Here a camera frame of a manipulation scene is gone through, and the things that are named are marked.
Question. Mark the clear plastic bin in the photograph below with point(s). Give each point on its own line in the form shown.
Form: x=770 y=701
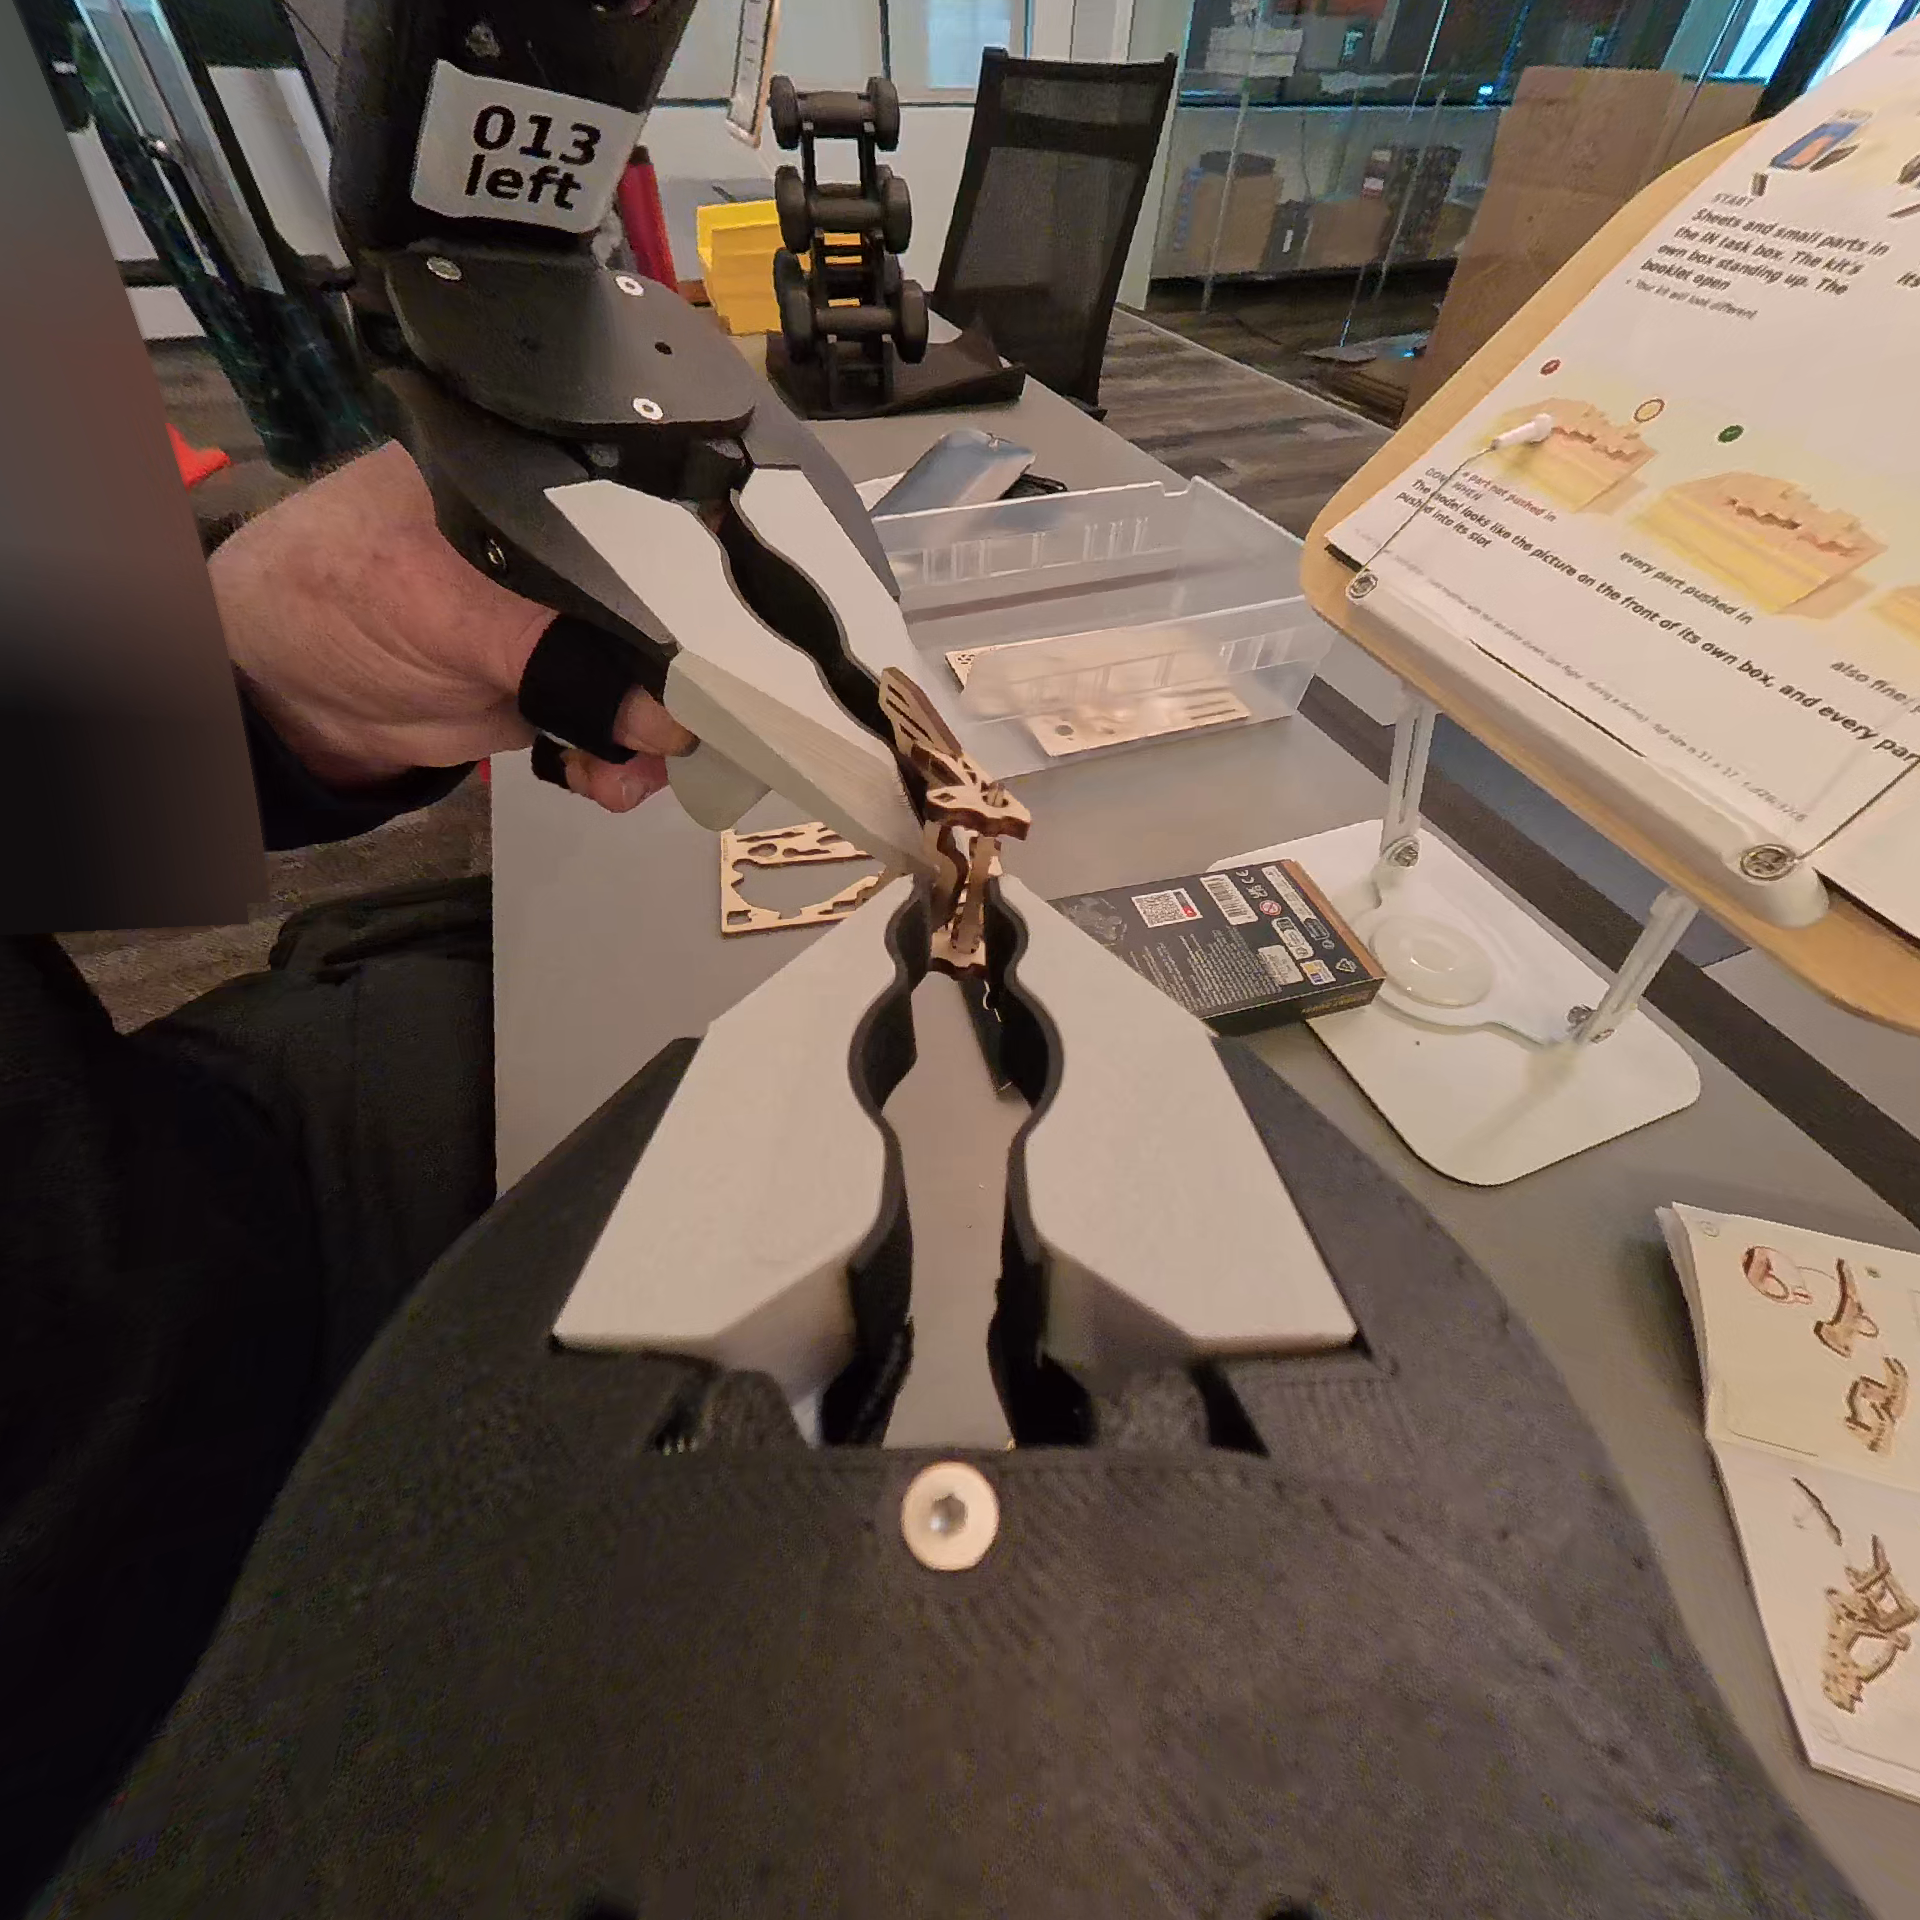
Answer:
x=1109 y=562

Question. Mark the rack of black dumbbells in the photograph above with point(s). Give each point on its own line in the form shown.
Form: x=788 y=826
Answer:
x=840 y=225

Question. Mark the person's left hand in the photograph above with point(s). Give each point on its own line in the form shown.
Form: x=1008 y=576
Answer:
x=376 y=628

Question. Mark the black packaging box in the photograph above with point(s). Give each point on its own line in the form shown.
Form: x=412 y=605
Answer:
x=1201 y=944

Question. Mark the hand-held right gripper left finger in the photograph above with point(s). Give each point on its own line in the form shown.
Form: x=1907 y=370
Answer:
x=705 y=1201

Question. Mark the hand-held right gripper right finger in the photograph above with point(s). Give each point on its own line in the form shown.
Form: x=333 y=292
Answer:
x=1184 y=1201

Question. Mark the yellow storage bin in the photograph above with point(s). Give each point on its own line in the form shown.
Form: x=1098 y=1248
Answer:
x=742 y=264

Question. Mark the wooden book stand white base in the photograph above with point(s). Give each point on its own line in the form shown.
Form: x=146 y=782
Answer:
x=1499 y=1078

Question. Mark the silver foil bag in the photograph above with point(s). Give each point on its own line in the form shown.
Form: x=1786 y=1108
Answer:
x=961 y=473

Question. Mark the printed instruction sheet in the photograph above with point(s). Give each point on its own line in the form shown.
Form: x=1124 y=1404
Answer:
x=1723 y=451

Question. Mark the wooden model assembly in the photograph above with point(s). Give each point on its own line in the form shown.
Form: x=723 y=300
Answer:
x=961 y=796

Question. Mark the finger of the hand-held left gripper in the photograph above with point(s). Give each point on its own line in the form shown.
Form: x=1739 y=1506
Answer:
x=819 y=516
x=795 y=750

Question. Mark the emptied wooden parts sheet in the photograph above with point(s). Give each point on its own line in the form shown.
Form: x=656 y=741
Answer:
x=795 y=908

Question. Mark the red bottle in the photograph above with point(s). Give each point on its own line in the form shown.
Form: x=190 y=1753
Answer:
x=648 y=211

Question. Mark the cardboard box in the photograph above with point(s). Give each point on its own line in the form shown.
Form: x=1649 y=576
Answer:
x=1576 y=225

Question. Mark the black mesh office chair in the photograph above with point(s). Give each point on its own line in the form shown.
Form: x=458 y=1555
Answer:
x=1049 y=195

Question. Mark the assembly booklet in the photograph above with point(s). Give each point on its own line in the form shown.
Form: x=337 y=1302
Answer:
x=1798 y=1425

